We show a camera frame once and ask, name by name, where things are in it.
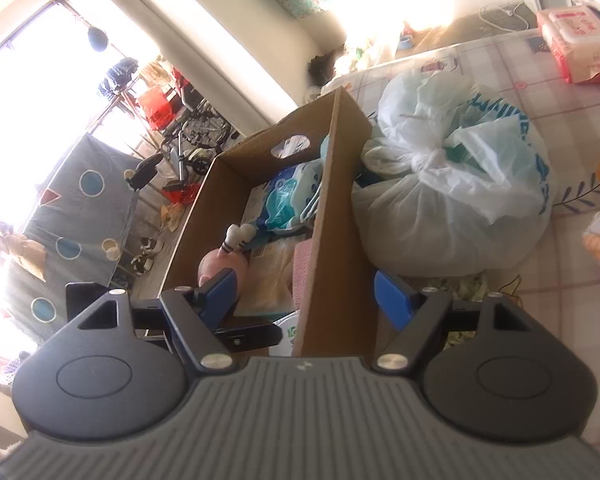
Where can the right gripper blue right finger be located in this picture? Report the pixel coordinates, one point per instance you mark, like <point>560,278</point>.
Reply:
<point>396,299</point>

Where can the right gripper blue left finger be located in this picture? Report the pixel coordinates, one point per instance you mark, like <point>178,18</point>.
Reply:
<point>215,298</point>

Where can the pink plush pig doll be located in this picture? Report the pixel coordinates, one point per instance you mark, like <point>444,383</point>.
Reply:
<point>230,255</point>

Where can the white tissue pack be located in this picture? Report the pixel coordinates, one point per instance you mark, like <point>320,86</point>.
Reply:
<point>268,289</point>

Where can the pink knitted cloth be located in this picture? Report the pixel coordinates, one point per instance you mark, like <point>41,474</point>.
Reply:
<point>300,271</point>

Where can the blue wet wipes pack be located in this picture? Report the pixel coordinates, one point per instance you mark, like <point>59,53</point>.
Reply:
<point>292,189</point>

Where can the white yogurt cup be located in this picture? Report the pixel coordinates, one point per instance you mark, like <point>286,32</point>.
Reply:
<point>288,325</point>

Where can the blue mask box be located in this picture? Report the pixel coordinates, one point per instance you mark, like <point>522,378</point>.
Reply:
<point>258,211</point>

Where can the blue checkered towel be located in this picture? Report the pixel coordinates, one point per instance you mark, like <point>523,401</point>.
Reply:
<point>310,210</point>

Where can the brown cardboard box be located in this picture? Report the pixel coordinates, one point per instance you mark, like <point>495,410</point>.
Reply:
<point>338,314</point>

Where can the grey sheet with circles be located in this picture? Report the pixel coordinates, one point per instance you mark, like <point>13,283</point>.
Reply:
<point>83,220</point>

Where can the white tied plastic bag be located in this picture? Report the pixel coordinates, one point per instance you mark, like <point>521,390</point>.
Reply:
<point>464,179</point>

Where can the wheelchair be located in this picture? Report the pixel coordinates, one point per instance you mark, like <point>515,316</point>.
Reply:
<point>196,135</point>

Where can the red plastic bag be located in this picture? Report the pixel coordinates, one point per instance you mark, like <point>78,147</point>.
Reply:
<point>159,107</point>

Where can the pile of bags on floor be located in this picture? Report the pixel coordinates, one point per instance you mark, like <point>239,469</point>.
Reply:
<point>354,56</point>

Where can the plaid cartoon bed sheet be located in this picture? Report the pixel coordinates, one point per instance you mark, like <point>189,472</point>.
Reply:
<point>559,283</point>

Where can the pink wet wipes pack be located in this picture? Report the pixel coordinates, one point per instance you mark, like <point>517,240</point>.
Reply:
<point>573,37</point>

